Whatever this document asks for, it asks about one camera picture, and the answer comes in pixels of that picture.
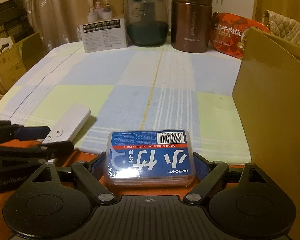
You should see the white product box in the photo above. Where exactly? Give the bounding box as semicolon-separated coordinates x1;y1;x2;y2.
76;0;127;53

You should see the flattened cardboard carton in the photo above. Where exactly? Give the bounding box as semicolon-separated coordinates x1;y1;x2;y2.
0;31;44;95

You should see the brown patterned curtain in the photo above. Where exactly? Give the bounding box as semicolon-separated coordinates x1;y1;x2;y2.
20;0;207;48

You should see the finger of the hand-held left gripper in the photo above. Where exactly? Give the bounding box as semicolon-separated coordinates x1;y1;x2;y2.
0;141;75;161
0;120;51;144

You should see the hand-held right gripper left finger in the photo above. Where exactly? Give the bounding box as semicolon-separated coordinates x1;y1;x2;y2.
32;152;117;204

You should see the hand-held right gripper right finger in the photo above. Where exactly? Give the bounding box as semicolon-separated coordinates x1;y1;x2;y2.
185;152;267;204

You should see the folded black step ladder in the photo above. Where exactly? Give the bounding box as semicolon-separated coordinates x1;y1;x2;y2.
0;0;33;43

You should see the brown thermos food jar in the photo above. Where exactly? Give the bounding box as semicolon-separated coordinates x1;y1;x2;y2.
170;0;213;53

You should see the brown cardboard box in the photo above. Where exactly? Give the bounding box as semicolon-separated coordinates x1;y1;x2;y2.
232;27;300;240

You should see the red instant meal box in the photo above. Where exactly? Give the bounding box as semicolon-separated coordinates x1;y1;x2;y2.
210;11;272;60

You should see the red printed mat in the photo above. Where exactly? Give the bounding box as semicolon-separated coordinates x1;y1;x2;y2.
50;150;252;198

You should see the white remote control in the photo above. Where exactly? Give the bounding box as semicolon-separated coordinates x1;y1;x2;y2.
41;104;91;160

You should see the checkered tablecloth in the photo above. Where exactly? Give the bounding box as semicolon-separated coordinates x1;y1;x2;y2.
0;40;252;167

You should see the white cardboard cutout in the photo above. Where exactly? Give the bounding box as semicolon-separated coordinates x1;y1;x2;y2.
0;36;15;63

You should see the beige quilted chair cover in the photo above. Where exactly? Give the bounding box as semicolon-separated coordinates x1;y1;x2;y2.
262;9;300;45

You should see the blue label floss pick box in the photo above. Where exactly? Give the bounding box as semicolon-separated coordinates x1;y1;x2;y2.
102;129;197;188

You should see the green glass jar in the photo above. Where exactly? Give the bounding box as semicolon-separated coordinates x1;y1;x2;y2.
126;0;169;47

